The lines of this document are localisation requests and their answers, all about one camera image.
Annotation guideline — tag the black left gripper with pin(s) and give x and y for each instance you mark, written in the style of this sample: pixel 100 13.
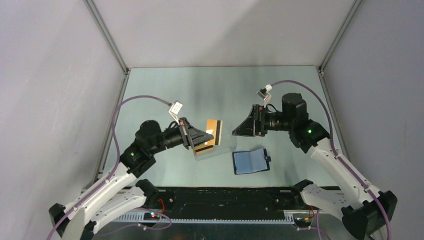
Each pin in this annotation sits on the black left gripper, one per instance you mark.
pixel 192 136

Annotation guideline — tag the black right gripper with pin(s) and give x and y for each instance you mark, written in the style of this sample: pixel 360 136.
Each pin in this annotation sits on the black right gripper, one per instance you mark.
pixel 254 124

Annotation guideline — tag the clear plastic tray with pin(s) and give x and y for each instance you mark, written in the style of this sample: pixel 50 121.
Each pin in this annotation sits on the clear plastic tray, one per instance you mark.
pixel 227 145

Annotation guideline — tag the blue leather card holder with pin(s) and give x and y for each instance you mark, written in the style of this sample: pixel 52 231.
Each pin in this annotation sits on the blue leather card holder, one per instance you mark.
pixel 250 162

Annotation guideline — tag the gold card with black stripe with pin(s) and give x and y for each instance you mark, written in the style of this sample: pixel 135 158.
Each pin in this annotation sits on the gold card with black stripe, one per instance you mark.
pixel 203 149

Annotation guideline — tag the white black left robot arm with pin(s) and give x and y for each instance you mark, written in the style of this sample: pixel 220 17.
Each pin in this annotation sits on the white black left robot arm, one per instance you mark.
pixel 120 189

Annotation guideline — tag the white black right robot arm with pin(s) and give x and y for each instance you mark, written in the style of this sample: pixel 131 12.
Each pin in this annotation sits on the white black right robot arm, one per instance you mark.
pixel 362 207

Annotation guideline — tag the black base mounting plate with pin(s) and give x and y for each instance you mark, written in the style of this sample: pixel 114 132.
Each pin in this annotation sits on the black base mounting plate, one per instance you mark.
pixel 227 203

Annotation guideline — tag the left electronics board with leds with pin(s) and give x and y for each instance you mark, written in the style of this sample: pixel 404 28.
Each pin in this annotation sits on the left electronics board with leds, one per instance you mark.
pixel 151 216

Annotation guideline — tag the electronics board with leds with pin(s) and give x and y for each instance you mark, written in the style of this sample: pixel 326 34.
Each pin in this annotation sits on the electronics board with leds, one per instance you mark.
pixel 151 216
pixel 303 223

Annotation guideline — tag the right electronics board with leds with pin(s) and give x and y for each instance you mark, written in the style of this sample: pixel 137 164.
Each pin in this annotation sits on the right electronics board with leds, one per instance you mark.
pixel 303 223

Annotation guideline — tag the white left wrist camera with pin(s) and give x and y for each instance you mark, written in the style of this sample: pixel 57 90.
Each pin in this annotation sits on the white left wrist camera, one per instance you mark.
pixel 174 109

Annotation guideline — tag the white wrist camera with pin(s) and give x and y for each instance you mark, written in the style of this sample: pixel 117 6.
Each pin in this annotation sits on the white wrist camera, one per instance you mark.
pixel 174 109
pixel 264 93

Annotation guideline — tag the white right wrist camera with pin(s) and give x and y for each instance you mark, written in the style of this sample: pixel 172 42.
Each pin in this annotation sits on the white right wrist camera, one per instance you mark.
pixel 264 93

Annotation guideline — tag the grey slotted cable duct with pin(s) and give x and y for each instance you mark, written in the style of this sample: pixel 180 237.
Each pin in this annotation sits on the grey slotted cable duct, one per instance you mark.
pixel 137 217

